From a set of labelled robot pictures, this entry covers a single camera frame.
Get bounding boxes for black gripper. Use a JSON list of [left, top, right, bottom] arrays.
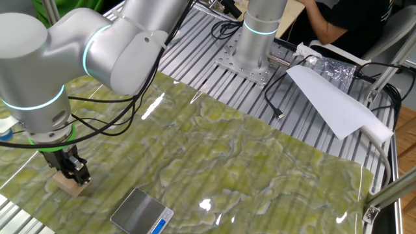
[[40, 144, 92, 186]]

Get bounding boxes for wooden cube block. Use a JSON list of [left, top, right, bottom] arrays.
[[53, 171, 90, 198]]

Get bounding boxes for silver digital pocket scale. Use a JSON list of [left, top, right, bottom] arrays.
[[109, 187, 175, 234]]

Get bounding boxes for white blue container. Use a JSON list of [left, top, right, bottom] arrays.
[[0, 116, 19, 143]]

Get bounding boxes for green marble pattern mat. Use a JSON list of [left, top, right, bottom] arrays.
[[0, 70, 374, 234]]

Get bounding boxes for green fabric bundle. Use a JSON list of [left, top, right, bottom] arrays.
[[31, 0, 107, 19]]

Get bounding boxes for black silver mounted device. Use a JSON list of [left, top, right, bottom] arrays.
[[204, 0, 243, 20]]

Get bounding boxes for silver cylindrical connector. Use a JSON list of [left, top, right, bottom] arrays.
[[268, 53, 293, 69]]

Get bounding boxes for white crumpled tissue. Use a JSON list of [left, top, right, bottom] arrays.
[[294, 42, 323, 60]]

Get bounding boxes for large white paper sheet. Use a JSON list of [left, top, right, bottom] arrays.
[[285, 64, 378, 141]]

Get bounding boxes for clear plastic bag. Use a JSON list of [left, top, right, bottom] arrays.
[[304, 54, 358, 95]]

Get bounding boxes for white foam pipe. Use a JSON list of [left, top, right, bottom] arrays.
[[359, 123, 395, 189]]

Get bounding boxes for person in black shirt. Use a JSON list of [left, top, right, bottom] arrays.
[[285, 0, 396, 59]]

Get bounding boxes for grey office chair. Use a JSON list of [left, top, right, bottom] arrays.
[[308, 5, 416, 68]]

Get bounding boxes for green wrist adapter ring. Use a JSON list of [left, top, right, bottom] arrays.
[[27, 123, 77, 153]]

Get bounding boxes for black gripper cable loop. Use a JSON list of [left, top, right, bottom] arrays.
[[66, 92, 146, 137]]

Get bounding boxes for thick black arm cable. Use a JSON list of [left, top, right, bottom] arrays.
[[0, 0, 196, 150]]

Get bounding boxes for aluminium frame post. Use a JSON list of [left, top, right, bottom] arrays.
[[361, 175, 416, 226], [41, 0, 62, 27], [366, 31, 416, 103]]

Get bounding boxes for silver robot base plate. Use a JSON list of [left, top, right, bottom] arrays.
[[214, 31, 295, 87]]

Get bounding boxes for black USB cable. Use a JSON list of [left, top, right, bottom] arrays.
[[263, 54, 315, 120]]

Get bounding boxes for coiled black cable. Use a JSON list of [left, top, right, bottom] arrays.
[[210, 19, 244, 41]]

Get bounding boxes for black cable bundle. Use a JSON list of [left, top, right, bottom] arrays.
[[354, 61, 416, 131]]

